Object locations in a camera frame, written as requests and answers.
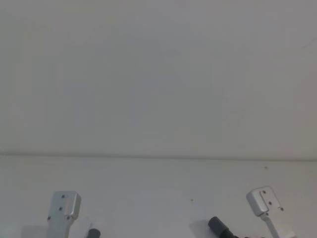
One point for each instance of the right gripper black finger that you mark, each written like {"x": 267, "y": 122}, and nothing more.
{"x": 219, "y": 225}

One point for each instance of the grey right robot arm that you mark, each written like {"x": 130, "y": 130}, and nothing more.
{"x": 258, "y": 202}

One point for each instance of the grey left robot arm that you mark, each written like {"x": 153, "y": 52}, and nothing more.
{"x": 60, "y": 213}

